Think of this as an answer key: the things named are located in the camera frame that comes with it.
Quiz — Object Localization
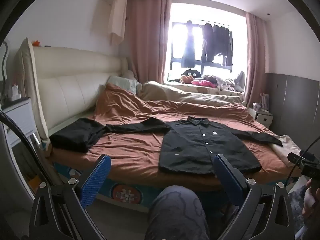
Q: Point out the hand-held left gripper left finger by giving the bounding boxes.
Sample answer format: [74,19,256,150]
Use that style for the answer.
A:
[29,154,112,240]

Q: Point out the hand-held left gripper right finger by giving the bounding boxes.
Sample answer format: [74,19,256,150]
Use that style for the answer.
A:
[213,154,296,240]

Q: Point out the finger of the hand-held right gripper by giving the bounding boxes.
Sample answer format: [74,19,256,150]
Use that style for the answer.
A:
[299,149,316,161]
[287,152,306,167]

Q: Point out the black button shirt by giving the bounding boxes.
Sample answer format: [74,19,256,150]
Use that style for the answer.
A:
[105,116,283,175]

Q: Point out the pile of grey clothes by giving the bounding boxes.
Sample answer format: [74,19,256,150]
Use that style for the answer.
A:
[202,70,246,93]

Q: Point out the person's right hand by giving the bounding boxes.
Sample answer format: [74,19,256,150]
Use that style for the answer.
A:
[301,178,320,221]

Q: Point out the white blanket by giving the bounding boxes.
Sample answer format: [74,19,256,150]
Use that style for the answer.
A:
[271,134,305,167]

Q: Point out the blue cartoon printed bed sheet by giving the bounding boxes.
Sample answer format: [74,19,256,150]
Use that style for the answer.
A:
[52,162,162,208]

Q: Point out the person's leg in patterned pants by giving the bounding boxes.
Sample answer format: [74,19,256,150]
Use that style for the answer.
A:
[287,190,309,233]
[146,185,210,240]

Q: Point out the brown duvet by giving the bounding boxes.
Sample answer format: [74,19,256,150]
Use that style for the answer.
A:
[51,83,284,182]

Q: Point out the folded black garment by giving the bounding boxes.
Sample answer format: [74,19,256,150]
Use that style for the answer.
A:
[49,117,107,153]

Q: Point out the small white nightstand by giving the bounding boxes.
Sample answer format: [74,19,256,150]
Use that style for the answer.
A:
[249,106,273,128]

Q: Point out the white nightstand with drawer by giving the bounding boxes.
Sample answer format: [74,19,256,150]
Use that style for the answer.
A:
[0,97,40,146]

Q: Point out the pink cloth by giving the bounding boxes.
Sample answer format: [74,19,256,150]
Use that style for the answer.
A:
[191,79,218,89]

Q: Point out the beige duvet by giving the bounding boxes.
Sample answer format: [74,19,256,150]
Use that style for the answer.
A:
[137,81,248,107]

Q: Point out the light patterned pillow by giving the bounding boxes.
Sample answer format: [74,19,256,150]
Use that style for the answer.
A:
[107,75,143,96]

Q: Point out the cream upholstered headboard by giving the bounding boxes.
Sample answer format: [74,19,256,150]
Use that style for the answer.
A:
[15,37,137,141]

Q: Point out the pink curtain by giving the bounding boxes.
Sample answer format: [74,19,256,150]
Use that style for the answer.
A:
[125,0,173,85]
[244,12,267,109]

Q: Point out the black plush toy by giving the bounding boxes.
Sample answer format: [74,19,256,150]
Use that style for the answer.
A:
[180,68,202,84]

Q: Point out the white bottles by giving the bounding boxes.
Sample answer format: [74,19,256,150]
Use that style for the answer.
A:
[10,84,22,101]

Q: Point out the dark hanging jacket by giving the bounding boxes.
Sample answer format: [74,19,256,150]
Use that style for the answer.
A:
[212,25,234,67]
[200,22,216,63]

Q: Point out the dark hanging trousers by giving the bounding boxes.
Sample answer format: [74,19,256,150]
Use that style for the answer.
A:
[180,20,197,69]

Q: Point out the beige hanging cloth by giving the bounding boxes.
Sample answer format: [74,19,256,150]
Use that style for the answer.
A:
[108,0,128,46]

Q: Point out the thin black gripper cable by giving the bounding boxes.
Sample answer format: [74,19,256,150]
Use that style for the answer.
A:
[286,135,320,181]

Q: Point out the pink picture frame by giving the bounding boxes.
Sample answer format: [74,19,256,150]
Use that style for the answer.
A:
[259,92,270,112]

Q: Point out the thick black cable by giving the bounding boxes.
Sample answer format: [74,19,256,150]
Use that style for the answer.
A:
[0,109,63,188]

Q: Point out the window with dark frame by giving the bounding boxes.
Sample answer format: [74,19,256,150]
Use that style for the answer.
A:
[164,3,248,86]

